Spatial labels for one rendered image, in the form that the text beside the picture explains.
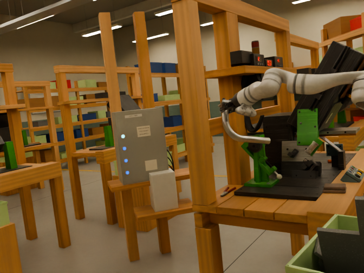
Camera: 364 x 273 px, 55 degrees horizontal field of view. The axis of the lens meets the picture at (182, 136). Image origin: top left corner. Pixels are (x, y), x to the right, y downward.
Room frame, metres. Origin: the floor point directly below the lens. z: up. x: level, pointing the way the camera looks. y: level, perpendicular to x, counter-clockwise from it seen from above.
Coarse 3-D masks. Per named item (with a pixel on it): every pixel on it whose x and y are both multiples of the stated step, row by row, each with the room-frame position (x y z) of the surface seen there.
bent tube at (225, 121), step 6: (222, 114) 1.54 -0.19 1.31; (228, 114) 1.54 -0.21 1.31; (222, 120) 1.53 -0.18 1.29; (228, 120) 1.53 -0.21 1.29; (228, 126) 1.51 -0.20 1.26; (228, 132) 1.51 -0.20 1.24; (234, 132) 1.52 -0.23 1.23; (234, 138) 1.52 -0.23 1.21; (240, 138) 1.52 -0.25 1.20; (246, 138) 1.53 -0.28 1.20; (252, 138) 1.55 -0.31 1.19; (258, 138) 1.56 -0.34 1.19; (264, 138) 1.58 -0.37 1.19
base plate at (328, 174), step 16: (320, 160) 2.31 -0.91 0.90; (272, 176) 2.01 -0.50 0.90; (288, 176) 1.97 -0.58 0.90; (336, 176) 1.87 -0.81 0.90; (240, 192) 1.75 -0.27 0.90; (256, 192) 1.71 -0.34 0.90; (272, 192) 1.68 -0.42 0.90; (288, 192) 1.65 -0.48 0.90; (304, 192) 1.63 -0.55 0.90; (320, 192) 1.60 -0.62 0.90
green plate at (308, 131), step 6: (300, 114) 2.01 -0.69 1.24; (306, 114) 1.99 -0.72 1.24; (312, 114) 1.98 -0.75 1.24; (300, 120) 2.01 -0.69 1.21; (306, 120) 1.99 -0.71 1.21; (312, 120) 1.97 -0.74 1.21; (300, 126) 2.00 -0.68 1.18; (306, 126) 1.98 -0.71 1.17; (312, 126) 1.96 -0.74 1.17; (300, 132) 1.99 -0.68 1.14; (306, 132) 1.97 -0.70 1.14; (312, 132) 1.95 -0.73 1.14; (318, 132) 2.01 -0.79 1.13; (300, 138) 1.98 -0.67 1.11; (306, 138) 1.96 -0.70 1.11; (312, 138) 1.95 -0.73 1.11; (300, 144) 1.98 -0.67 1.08; (306, 144) 1.96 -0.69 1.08
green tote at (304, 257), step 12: (336, 216) 1.12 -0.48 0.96; (348, 216) 1.11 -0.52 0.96; (336, 228) 1.12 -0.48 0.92; (348, 228) 1.11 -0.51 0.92; (312, 240) 0.96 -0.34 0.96; (300, 252) 0.89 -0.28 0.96; (312, 252) 0.94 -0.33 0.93; (288, 264) 0.84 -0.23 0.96; (300, 264) 0.88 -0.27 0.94; (312, 264) 0.94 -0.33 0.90
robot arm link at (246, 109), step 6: (240, 90) 1.41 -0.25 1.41; (240, 96) 1.39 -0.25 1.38; (240, 102) 1.40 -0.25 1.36; (246, 102) 1.38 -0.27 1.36; (252, 102) 1.37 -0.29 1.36; (240, 108) 1.38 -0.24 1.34; (246, 108) 1.39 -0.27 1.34; (252, 108) 1.40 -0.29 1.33; (240, 114) 1.39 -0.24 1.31; (246, 114) 1.39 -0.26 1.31; (252, 114) 1.40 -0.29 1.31
